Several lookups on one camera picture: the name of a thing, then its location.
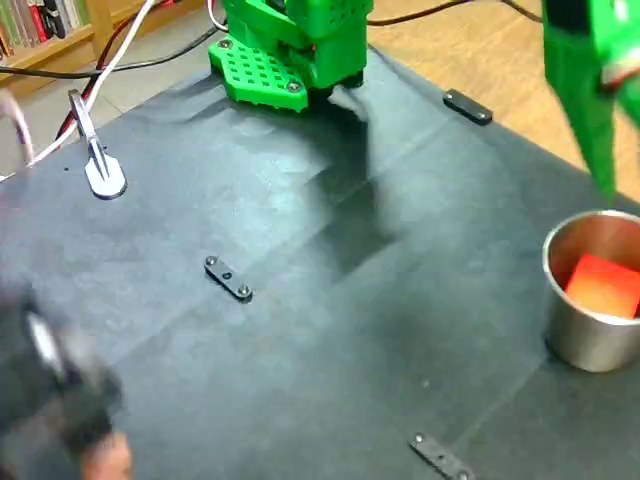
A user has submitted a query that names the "wooden bookshelf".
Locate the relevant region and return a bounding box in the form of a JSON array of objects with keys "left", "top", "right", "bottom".
[{"left": 0, "top": 0, "right": 209, "bottom": 97}]

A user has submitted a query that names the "blurred black camera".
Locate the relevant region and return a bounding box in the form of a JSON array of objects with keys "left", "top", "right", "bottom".
[{"left": 0, "top": 287, "right": 125, "bottom": 480}]

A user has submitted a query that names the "black flat screwed plate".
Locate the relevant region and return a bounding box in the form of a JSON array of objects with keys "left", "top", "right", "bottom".
[
  {"left": 408, "top": 431, "right": 476, "bottom": 480},
  {"left": 203, "top": 255, "right": 254, "bottom": 304},
  {"left": 442, "top": 88, "right": 494, "bottom": 127}
]

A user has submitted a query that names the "black cable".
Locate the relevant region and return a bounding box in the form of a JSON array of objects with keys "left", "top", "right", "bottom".
[
  {"left": 366, "top": 0, "right": 545, "bottom": 27},
  {"left": 0, "top": 19, "right": 229, "bottom": 81}
]

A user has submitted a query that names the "red cable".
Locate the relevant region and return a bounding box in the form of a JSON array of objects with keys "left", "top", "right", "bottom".
[{"left": 53, "top": 13, "right": 139, "bottom": 147}]

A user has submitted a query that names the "short white cable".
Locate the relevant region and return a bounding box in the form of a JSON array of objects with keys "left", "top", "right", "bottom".
[{"left": 206, "top": 0, "right": 229, "bottom": 32}]

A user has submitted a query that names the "long white cable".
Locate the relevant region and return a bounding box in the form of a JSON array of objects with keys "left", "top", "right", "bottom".
[{"left": 0, "top": 0, "right": 157, "bottom": 182}]

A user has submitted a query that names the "stainless steel cup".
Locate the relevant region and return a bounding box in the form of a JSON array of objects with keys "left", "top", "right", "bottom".
[{"left": 542, "top": 209, "right": 640, "bottom": 374}]

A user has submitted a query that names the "red cube block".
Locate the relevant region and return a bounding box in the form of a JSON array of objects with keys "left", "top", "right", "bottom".
[{"left": 564, "top": 253, "right": 640, "bottom": 320}]

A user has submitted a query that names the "black table mat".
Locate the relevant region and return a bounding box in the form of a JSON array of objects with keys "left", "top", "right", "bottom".
[{"left": 0, "top": 44, "right": 640, "bottom": 480}]

